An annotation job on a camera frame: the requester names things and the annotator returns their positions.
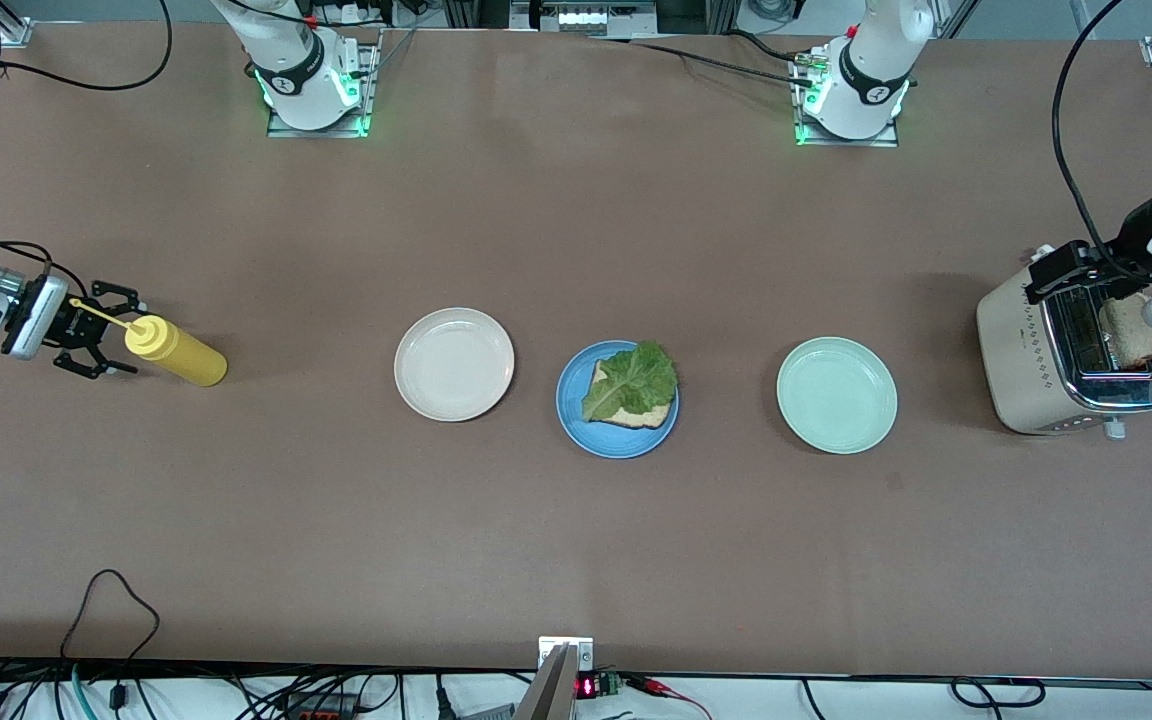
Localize toast slice with light crust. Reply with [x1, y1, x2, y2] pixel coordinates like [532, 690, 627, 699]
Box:
[1099, 293, 1152, 369]

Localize yellow squeeze bottle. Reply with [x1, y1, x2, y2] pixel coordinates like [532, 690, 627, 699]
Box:
[69, 297, 229, 388]

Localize toast slice with dark crust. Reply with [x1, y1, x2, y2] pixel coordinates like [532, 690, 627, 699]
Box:
[590, 360, 674, 430]

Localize green lettuce leaf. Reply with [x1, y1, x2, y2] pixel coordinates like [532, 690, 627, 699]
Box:
[581, 340, 679, 423]

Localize mint green round plate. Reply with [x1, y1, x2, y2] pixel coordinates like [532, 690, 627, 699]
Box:
[776, 336, 899, 456]

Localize cream round plate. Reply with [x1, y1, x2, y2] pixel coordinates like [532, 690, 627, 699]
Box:
[394, 307, 516, 423]

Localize blue round plate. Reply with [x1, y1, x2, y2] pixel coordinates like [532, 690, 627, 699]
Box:
[556, 340, 681, 460]

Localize beige chrome toaster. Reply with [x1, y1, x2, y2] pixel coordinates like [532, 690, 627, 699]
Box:
[976, 245, 1152, 441]

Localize black device with white lights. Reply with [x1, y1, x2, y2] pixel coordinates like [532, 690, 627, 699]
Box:
[510, 0, 660, 38]

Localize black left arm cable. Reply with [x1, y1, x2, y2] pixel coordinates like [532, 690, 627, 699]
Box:
[1052, 0, 1129, 273]

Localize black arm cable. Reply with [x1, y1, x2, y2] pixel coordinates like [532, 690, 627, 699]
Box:
[0, 0, 174, 301]
[1052, 0, 1129, 273]

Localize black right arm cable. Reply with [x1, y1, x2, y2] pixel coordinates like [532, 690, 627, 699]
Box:
[0, 0, 174, 301]

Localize thin black looped cable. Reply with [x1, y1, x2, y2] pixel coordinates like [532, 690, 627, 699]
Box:
[60, 569, 161, 713]

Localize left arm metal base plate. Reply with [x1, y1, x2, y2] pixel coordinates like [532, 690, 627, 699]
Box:
[793, 50, 900, 149]

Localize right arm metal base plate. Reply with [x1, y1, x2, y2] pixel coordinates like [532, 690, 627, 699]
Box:
[266, 40, 379, 139]

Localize teal cable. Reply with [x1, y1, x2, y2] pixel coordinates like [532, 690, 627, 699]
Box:
[70, 664, 100, 720]

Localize black cable across table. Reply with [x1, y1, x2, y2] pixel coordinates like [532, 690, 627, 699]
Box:
[600, 30, 819, 89]

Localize black coiled cable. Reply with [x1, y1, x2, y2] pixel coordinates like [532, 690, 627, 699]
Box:
[950, 677, 1048, 710]

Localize red and black clip wires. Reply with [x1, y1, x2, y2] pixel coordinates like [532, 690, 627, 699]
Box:
[624, 674, 713, 720]

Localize silver camera mount bracket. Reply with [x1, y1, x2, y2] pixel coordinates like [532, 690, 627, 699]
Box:
[516, 636, 596, 720]

